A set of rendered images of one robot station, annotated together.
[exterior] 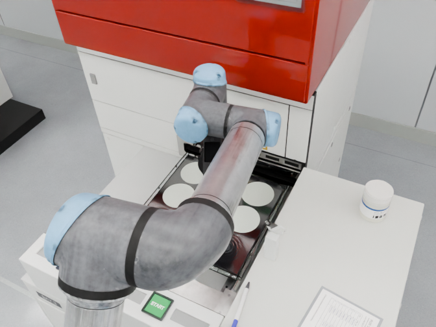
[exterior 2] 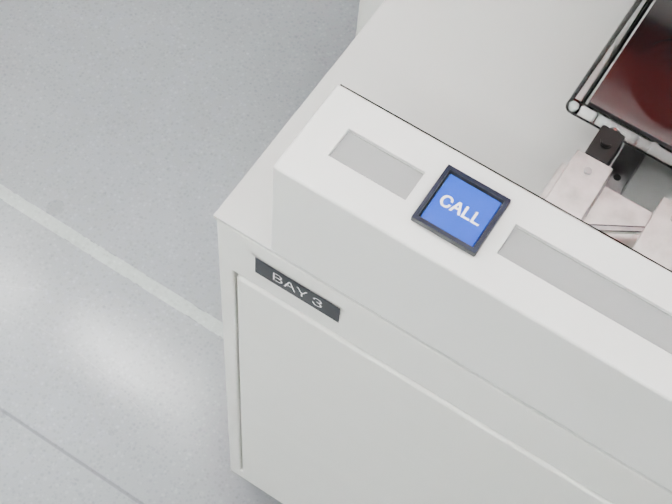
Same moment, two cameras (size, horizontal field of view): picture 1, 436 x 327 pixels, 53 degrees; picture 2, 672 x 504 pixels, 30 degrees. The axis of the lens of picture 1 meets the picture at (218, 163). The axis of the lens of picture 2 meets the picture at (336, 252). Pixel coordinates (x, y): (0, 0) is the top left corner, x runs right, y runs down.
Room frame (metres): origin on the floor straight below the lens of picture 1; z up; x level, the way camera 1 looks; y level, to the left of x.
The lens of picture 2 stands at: (0.17, 0.51, 1.79)
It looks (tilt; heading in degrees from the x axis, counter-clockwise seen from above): 63 degrees down; 356
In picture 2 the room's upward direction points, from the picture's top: 7 degrees clockwise
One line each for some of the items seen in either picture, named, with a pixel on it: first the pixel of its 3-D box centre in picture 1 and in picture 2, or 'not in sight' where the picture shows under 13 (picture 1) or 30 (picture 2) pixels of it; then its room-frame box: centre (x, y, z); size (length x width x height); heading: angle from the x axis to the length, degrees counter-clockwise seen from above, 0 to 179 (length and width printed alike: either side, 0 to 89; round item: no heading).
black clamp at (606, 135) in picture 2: not in sight; (602, 149); (0.75, 0.26, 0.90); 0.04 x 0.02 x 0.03; 150
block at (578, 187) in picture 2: not in sight; (570, 200); (0.70, 0.29, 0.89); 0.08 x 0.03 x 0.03; 150
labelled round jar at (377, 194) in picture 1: (375, 201); not in sight; (0.74, -0.41, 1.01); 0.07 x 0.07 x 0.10
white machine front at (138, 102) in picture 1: (187, 115); not in sight; (1.15, 0.09, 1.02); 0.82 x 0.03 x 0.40; 60
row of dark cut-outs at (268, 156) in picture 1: (235, 146); not in sight; (1.05, -0.06, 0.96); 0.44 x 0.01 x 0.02; 60
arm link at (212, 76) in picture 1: (209, 90); not in sight; (0.86, 0.01, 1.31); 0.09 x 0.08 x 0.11; 160
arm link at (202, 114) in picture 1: (204, 117); not in sight; (0.76, 0.02, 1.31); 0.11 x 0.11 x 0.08; 70
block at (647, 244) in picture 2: not in sight; (656, 249); (0.66, 0.22, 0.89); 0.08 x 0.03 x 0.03; 150
